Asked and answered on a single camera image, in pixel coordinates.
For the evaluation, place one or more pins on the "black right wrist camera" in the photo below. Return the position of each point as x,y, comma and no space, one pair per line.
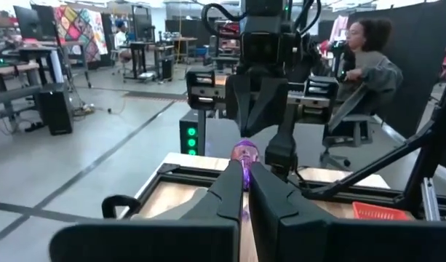
266,49

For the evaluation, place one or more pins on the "black monitor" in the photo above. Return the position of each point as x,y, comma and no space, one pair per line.
24,22
48,18

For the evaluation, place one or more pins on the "black curtain panel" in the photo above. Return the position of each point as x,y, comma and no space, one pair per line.
419,54

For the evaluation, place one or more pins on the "grey workbench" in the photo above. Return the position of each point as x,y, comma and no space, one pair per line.
11,92

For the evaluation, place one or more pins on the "black aluminium table frame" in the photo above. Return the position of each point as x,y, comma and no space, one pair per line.
428,163

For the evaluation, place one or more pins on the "black computer tower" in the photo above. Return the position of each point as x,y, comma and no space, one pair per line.
55,109

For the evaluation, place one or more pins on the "grey office chair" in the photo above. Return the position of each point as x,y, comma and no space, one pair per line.
348,127

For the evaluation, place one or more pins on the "red perforated basket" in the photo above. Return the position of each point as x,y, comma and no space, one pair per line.
379,212

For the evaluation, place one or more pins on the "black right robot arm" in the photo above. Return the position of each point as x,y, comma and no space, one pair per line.
281,153

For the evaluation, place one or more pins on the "colourful patchwork quilt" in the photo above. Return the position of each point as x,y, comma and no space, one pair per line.
80,29

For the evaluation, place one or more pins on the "distant seated person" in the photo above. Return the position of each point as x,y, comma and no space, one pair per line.
121,38

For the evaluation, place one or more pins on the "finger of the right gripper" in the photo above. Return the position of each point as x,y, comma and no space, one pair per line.
275,102
239,102

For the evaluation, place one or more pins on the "computer tower green lights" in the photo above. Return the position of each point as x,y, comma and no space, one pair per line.
188,120

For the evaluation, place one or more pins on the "silver aluminium extrusion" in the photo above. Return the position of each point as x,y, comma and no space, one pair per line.
429,200

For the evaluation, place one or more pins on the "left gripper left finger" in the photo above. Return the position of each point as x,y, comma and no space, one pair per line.
208,236

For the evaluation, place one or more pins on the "black standing desk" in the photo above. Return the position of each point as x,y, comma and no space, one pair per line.
139,54

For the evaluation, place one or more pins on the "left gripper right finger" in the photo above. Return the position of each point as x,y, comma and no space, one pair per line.
299,236

